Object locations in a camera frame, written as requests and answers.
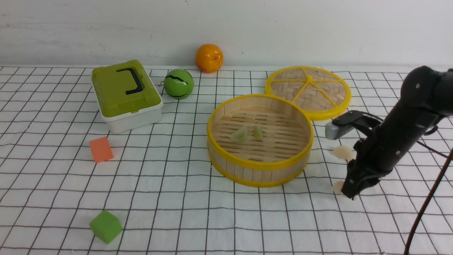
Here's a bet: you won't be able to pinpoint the green foam cube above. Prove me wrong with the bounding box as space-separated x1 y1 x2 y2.
89 210 123 245

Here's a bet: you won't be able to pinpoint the brown cable on right arm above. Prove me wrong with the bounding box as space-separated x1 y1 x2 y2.
404 140 453 255

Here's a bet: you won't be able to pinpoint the orange foam block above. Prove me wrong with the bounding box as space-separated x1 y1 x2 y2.
89 137 114 163

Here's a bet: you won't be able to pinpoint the orange fruit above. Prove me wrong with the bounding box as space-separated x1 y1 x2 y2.
195 44 224 74

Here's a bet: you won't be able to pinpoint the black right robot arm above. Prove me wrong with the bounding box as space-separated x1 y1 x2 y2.
341 66 453 199

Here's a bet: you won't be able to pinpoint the woven steamer lid yellow rim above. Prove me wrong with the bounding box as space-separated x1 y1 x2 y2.
265 66 352 121

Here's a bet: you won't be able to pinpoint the white translucent dumpling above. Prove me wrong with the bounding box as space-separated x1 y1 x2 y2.
331 146 355 162

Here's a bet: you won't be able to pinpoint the green lidded white box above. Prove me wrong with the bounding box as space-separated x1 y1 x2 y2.
92 60 163 134

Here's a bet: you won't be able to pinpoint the pink translucent dumpling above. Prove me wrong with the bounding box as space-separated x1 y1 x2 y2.
332 181 344 195

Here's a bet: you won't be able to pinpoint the pale green dumpling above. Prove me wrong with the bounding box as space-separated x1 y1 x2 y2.
230 124 248 143
253 124 264 141

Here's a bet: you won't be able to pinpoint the bamboo steamer tray yellow rims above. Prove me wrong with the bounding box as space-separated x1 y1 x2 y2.
207 94 314 188

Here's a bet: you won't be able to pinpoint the white black-grid tablecloth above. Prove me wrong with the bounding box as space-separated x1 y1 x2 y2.
0 64 445 255

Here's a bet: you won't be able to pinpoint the green striped ball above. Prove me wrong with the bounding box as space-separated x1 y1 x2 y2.
164 68 194 100

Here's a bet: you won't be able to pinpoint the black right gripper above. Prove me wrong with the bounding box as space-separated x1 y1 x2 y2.
342 137 393 199

